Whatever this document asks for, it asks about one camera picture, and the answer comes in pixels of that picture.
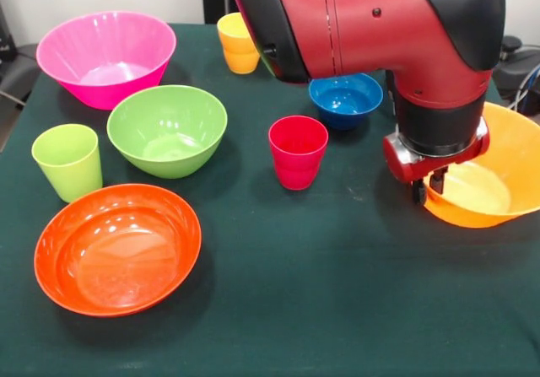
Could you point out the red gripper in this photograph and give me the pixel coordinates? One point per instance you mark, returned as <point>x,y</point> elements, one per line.
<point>405,168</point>

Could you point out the large orange bowl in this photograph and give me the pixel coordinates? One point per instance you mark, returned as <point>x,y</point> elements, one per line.
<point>506,174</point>

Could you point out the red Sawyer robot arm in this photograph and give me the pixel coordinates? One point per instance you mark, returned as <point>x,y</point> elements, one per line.
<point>358,27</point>

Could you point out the small dark blue bowl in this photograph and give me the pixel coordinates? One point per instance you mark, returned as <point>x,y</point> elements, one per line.
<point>343,103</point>

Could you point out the raspberry red cup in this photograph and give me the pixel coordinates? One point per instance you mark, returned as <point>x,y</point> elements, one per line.
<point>297,157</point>

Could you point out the dark green table cloth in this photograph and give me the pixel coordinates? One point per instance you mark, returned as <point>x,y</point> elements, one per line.
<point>274,288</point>

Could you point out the yellow cup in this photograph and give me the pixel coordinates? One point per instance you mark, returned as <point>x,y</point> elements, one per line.
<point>236,52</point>

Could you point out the green bowl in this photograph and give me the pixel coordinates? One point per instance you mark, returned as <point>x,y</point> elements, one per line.
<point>166,132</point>

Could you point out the red-orange bowl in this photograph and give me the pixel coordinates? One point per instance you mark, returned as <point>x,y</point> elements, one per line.
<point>118,250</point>

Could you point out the large pink bowl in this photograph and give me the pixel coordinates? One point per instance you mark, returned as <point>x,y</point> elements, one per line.
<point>105,48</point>

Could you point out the light green cup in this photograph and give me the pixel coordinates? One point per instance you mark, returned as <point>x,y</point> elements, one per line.
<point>67,166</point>

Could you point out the black equipment box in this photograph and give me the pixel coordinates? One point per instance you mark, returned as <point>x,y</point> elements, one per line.
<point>5,35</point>

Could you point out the black pedestal foot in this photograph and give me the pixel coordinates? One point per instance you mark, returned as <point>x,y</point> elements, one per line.
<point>519,65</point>
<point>17,73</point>

